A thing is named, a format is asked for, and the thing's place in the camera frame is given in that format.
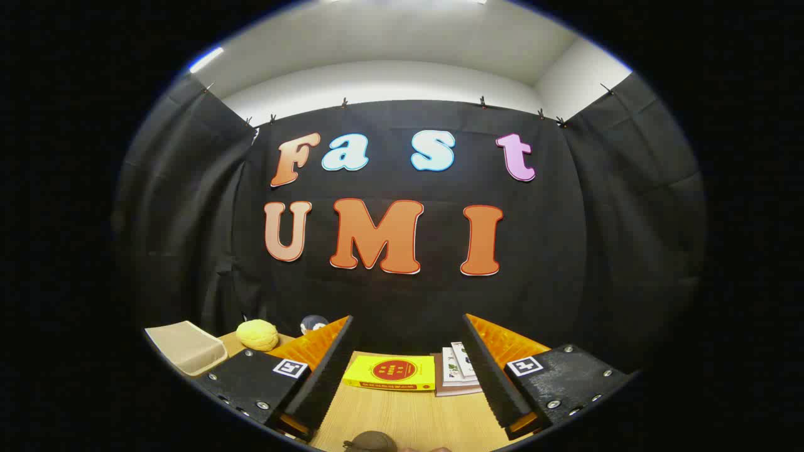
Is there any pale pink book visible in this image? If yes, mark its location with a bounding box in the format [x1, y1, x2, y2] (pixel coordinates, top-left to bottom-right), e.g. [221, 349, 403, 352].
[433, 353, 484, 397]

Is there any yellow round plush cushion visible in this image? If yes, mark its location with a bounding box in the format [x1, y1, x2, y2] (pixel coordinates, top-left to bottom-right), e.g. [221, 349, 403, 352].
[236, 319, 280, 352]

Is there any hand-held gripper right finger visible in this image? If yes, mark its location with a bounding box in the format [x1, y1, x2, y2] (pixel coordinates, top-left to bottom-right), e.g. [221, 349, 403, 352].
[462, 313, 635, 440]

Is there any brown fuzzy shoe with bow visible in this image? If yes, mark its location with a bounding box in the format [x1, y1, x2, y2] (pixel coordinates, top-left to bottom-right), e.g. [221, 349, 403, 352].
[342, 430, 398, 452]

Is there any black backdrop cloth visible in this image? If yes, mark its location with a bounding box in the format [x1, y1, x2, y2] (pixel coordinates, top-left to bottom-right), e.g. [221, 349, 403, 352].
[112, 70, 709, 377]

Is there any beige fabric storage box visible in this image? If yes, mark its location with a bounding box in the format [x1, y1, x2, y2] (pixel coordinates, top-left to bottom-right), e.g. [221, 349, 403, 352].
[143, 320, 229, 377]

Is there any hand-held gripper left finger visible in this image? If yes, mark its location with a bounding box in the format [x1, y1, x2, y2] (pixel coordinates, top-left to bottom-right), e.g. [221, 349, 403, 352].
[193, 315, 354, 443]

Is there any white illustrated book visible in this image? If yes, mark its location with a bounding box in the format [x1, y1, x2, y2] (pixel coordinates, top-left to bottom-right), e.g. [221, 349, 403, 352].
[450, 342, 478, 379]

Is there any yellow book with red circle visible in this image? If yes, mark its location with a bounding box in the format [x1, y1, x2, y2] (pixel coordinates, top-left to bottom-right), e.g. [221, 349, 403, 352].
[342, 354, 437, 392]

